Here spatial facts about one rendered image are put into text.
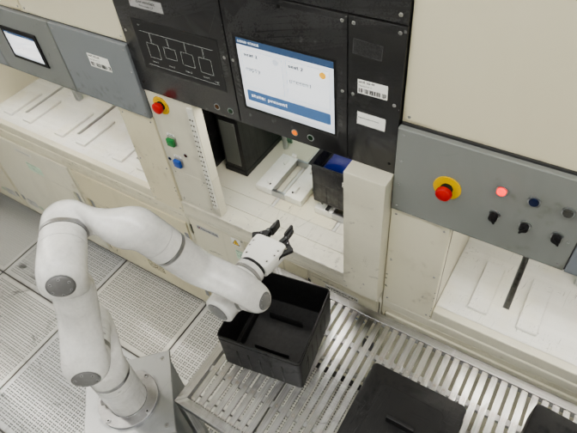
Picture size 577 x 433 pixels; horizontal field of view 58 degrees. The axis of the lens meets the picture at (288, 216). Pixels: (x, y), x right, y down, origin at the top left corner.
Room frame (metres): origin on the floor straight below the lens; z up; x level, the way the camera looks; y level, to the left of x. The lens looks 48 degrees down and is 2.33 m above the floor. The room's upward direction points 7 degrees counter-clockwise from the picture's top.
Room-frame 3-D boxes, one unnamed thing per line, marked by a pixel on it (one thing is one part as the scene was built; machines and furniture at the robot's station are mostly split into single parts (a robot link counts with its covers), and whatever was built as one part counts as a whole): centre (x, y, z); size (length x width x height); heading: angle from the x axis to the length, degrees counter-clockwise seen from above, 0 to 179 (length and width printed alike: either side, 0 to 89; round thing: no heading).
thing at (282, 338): (0.88, 0.08, 0.85); 0.28 x 0.28 x 0.17; 63
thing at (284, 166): (1.51, -0.03, 0.89); 0.22 x 0.21 x 0.04; 143
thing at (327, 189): (1.35, -0.25, 1.06); 0.24 x 0.20 x 0.32; 53
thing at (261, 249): (0.90, 0.09, 1.19); 0.11 x 0.10 x 0.07; 143
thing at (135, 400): (0.73, 0.57, 0.85); 0.19 x 0.19 x 0.18
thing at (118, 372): (0.76, 0.58, 1.07); 0.19 x 0.12 x 0.24; 9
